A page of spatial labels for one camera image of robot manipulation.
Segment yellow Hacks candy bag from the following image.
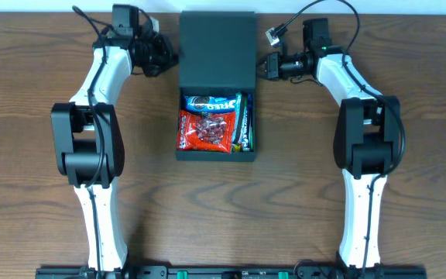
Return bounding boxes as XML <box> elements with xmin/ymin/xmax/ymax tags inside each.
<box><xmin>232</xmin><ymin>143</ymin><xmax>242</xmax><ymax>153</ymax></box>

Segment blue Oreo cookie pack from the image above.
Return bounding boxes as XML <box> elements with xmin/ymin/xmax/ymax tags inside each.
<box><xmin>184</xmin><ymin>95</ymin><xmax>242</xmax><ymax>113</ymax></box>

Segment black gift box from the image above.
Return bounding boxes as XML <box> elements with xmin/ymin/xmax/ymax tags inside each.
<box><xmin>175</xmin><ymin>12</ymin><xmax>257</xmax><ymax>162</ymax></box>

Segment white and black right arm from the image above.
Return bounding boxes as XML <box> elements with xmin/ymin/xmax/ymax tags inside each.
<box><xmin>257</xmin><ymin>18</ymin><xmax>405</xmax><ymax>271</ymax></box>

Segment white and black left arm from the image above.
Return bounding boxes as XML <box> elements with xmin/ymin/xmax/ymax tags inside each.
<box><xmin>50</xmin><ymin>4</ymin><xmax>178</xmax><ymax>278</ymax></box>

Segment purple Dairy Milk chocolate bar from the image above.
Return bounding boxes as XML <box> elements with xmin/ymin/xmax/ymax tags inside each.
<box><xmin>241</xmin><ymin>95</ymin><xmax>252</xmax><ymax>152</ymax></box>

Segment red candy bag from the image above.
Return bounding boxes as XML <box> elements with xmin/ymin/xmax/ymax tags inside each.
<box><xmin>177</xmin><ymin>110</ymin><xmax>235</xmax><ymax>153</ymax></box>

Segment green KitKat Chunky bar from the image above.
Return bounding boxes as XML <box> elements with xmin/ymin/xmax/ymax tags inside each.
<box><xmin>232</xmin><ymin>92</ymin><xmax>247</xmax><ymax>144</ymax></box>

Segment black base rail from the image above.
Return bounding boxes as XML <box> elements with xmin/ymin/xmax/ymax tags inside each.
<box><xmin>35</xmin><ymin>262</ymin><xmax>427</xmax><ymax>279</ymax></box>

